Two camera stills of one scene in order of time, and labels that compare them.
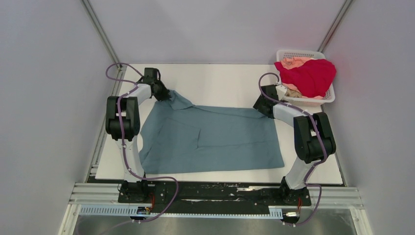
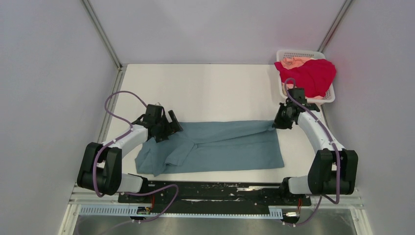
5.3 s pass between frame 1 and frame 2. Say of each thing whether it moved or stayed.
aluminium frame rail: stayed
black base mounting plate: stayed
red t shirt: stayed
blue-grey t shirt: moved
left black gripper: moved
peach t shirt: stayed
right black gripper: moved
